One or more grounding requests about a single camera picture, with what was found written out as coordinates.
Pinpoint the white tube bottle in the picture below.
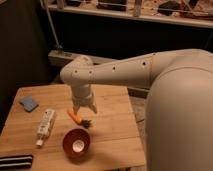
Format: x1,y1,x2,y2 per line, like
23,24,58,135
36,109,56,147

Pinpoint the blue sponge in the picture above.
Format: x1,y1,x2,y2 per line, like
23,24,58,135
19,96,39,112

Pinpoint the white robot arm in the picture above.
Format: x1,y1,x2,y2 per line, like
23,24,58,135
60,49,213,171

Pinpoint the metal pole stand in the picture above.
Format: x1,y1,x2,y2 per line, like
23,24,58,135
42,0,72,57

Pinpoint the red bowl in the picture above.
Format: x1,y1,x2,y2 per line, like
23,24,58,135
62,128,90,158

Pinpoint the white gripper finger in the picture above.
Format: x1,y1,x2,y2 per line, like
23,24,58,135
73,106,80,115
90,104,97,114

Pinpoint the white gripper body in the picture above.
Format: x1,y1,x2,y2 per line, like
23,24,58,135
71,84,94,108

